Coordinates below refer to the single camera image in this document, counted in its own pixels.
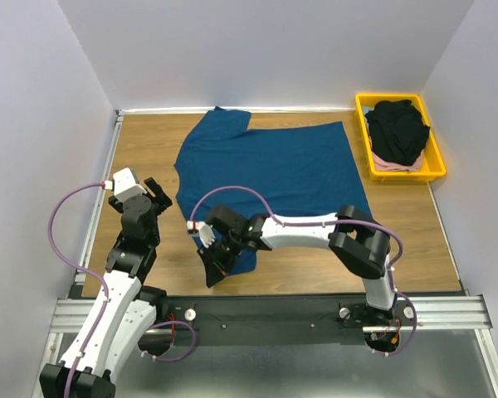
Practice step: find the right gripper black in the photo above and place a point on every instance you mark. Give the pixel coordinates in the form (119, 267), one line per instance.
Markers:
(214, 270)

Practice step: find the black t shirt in bin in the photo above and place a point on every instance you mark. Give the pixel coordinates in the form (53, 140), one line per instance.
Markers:
(397, 132)

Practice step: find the yellow plastic bin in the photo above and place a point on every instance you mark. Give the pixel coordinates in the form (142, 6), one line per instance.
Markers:
(432, 164)

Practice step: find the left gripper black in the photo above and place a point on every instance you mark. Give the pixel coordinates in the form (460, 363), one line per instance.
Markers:
(161, 201)

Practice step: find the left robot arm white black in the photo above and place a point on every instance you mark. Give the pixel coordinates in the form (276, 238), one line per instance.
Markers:
(124, 308)

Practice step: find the blue t shirt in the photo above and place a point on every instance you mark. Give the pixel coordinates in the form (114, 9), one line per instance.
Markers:
(302, 171)

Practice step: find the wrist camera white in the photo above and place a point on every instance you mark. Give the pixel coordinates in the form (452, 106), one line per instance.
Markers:
(202, 231)
(124, 184)

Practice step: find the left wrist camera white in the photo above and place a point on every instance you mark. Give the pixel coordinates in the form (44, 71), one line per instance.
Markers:
(124, 184)

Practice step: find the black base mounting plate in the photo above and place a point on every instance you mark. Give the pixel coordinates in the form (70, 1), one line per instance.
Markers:
(278, 320)

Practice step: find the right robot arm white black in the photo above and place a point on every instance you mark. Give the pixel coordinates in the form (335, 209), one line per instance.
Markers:
(361, 244)

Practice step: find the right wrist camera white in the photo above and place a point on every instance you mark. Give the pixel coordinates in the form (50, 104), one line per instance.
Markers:
(202, 231)

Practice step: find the pink t shirt in bin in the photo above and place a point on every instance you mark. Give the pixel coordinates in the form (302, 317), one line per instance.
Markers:
(381, 165)

